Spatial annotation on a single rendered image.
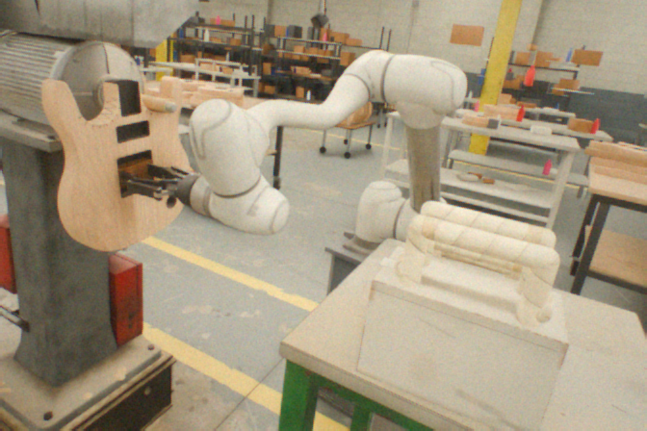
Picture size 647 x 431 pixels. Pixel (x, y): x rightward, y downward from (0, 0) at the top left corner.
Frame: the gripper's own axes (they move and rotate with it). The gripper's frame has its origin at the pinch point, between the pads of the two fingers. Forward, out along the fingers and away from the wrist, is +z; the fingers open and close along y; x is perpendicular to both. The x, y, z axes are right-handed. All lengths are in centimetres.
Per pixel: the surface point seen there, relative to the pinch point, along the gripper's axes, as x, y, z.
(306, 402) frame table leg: -27, -15, -57
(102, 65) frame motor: 22.7, 7.9, 18.8
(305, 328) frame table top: -16, -9, -53
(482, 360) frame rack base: -6, -12, -83
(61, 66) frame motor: 22.8, -1.5, 20.8
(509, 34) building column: 32, 699, -12
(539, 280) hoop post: 8, -10, -87
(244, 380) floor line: -114, 49, 7
